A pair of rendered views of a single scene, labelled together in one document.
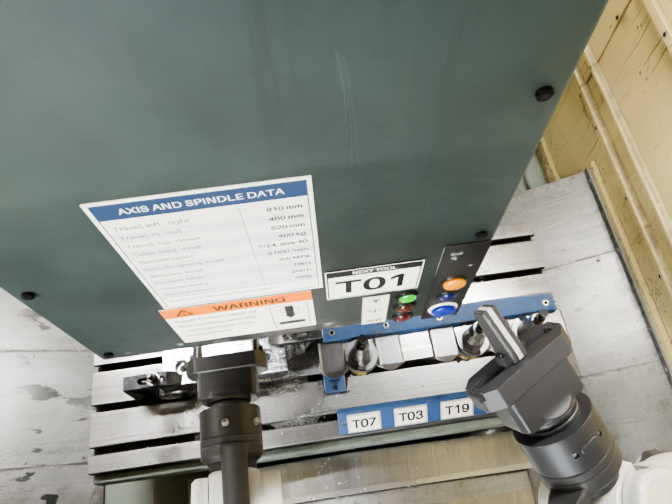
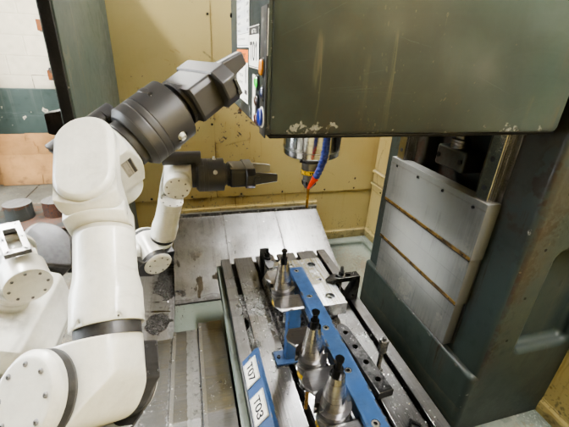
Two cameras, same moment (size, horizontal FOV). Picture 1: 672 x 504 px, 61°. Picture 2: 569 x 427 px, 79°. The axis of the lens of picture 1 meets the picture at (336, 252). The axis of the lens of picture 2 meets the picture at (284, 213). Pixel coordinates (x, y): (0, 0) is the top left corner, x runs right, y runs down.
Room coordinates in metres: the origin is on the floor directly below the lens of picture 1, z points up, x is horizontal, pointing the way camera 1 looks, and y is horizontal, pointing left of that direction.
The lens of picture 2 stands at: (0.17, -0.73, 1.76)
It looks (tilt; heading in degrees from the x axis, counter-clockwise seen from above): 25 degrees down; 79
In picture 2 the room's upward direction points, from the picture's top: 3 degrees clockwise
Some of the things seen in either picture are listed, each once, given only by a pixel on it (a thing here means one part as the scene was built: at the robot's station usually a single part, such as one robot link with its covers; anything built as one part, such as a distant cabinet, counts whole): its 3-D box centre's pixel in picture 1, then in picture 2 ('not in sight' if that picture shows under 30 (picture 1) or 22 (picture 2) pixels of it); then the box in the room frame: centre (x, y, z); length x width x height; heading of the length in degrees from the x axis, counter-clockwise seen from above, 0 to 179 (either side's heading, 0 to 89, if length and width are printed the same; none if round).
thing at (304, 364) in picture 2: (471, 340); (311, 357); (0.33, -0.26, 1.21); 0.06 x 0.06 x 0.03
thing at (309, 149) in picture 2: not in sight; (312, 132); (0.41, 0.19, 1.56); 0.16 x 0.16 x 0.12
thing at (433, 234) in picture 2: not in sight; (420, 244); (0.86, 0.23, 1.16); 0.48 x 0.05 x 0.51; 96
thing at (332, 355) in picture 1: (333, 360); (277, 276); (0.30, 0.01, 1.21); 0.07 x 0.05 x 0.01; 6
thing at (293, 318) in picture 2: (331, 356); (293, 320); (0.36, 0.02, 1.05); 0.10 x 0.05 x 0.30; 6
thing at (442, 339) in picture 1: (444, 344); (302, 336); (0.32, -0.20, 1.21); 0.07 x 0.05 x 0.01; 6
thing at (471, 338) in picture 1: (476, 333); (312, 339); (0.33, -0.26, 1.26); 0.04 x 0.04 x 0.07
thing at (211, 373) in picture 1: (229, 397); (229, 173); (0.19, 0.17, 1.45); 0.13 x 0.12 x 0.10; 96
